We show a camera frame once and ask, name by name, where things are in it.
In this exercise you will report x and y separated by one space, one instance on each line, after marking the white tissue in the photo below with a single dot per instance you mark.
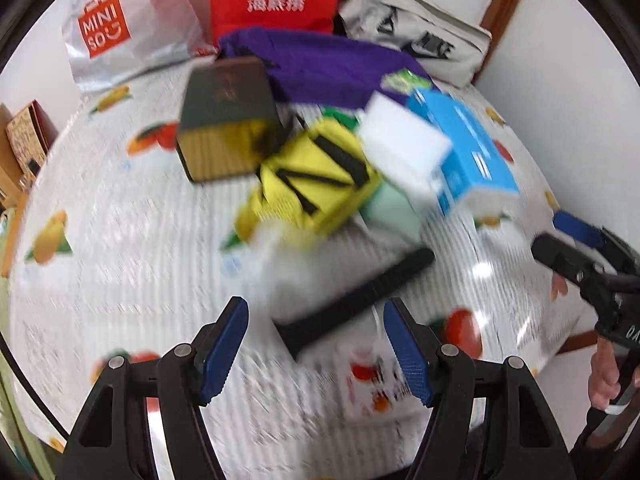
402 81

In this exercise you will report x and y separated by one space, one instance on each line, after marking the translucent plastic bag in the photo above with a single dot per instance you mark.
285 270

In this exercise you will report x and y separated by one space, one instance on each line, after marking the red paper bag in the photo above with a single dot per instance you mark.
230 10

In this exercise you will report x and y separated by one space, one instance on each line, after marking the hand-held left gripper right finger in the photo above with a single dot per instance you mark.
407 355

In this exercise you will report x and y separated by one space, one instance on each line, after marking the purple cloth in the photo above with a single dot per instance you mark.
325 70

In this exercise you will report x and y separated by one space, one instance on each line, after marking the green white packet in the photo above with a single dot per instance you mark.
395 210

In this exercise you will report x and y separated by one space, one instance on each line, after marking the light green cloth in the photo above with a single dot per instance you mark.
15 410

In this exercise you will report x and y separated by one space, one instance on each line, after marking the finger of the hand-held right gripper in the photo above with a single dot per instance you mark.
575 226
555 252

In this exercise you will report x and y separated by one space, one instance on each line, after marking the dark green box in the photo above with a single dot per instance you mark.
225 90

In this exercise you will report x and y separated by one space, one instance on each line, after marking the yellow mesh pouch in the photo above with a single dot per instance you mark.
280 200

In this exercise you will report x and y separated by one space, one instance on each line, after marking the blue tissue box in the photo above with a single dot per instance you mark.
465 145

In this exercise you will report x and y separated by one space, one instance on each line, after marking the white sponge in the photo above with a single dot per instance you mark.
400 140

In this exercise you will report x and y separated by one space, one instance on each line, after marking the person's right hand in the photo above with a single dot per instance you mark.
605 375

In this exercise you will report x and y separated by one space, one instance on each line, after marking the small white printed sachet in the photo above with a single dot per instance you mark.
375 380

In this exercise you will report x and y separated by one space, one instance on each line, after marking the black strip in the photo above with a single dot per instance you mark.
350 305

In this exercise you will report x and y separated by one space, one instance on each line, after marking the white plastic shopping bag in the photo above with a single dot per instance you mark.
150 50

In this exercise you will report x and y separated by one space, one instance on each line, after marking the fruit print tablecloth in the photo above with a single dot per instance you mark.
150 260

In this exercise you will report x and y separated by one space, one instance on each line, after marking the grey waist bag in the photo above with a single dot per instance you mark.
450 30

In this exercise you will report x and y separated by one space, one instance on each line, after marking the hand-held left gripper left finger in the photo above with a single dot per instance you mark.
225 350

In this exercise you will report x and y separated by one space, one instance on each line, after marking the patterned red box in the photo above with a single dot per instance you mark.
30 130

